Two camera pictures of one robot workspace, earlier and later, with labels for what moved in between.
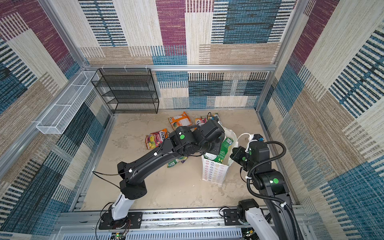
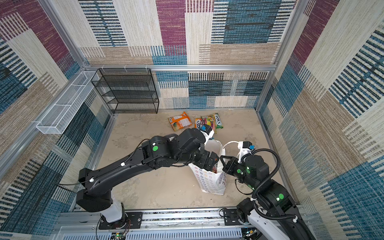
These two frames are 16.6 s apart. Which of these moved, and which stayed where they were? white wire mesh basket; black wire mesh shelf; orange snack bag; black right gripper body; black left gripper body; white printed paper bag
Moved: black right gripper body; white printed paper bag; black left gripper body
Stayed: orange snack bag; white wire mesh basket; black wire mesh shelf
